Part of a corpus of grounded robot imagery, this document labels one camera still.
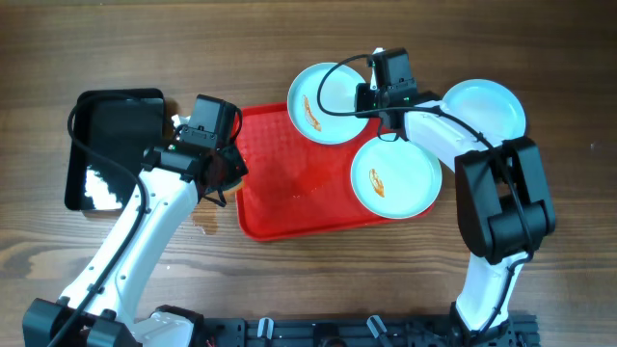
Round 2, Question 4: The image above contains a light blue plate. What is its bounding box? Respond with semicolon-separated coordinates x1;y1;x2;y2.
350;133;443;219
286;63;368;145
443;79;526;140

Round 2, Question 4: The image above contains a green orange sponge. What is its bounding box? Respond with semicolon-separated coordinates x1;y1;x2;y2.
222;178;244;198

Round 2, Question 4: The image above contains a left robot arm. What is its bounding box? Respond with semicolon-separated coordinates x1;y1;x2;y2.
22;143;248;346

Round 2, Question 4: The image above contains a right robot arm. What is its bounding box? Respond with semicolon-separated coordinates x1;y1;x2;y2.
377;79;556;345

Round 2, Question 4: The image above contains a red plastic serving tray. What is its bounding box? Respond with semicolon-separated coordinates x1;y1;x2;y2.
234;101;437;242

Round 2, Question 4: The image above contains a black water tray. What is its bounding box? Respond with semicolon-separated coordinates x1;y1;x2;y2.
65;89;166;211

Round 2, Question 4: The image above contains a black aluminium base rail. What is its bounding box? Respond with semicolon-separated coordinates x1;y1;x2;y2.
192;315;541;347

